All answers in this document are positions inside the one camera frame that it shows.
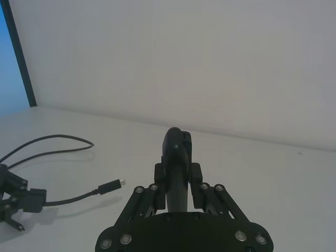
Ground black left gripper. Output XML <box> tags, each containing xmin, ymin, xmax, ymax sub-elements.
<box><xmin>0</xmin><ymin>163</ymin><xmax>48</xmax><ymax>224</ymax></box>

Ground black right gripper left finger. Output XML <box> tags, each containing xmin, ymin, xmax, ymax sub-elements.
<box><xmin>113</xmin><ymin>162</ymin><xmax>169</xmax><ymax>228</ymax></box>

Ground monitor with blue screen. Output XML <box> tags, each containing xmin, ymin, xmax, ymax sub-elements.
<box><xmin>0</xmin><ymin>0</ymin><xmax>37</xmax><ymax>109</ymax></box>

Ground black cable with silver plug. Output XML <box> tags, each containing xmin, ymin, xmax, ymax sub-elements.
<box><xmin>0</xmin><ymin>134</ymin><xmax>127</xmax><ymax>208</ymax></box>

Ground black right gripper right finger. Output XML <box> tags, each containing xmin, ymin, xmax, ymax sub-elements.
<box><xmin>189</xmin><ymin>162</ymin><xmax>249</xmax><ymax>227</ymax></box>

